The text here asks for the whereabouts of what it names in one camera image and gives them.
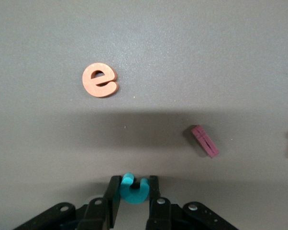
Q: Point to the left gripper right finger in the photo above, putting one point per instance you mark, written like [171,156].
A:
[158,215]

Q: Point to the orange foam letter e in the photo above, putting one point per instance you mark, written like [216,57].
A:
[98,89]

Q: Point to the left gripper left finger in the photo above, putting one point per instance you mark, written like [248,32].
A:
[96,215]

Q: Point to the dark red foam letter l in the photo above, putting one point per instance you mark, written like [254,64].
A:
[205,141]

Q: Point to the teal foam letter c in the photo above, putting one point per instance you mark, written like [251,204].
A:
[134,197]

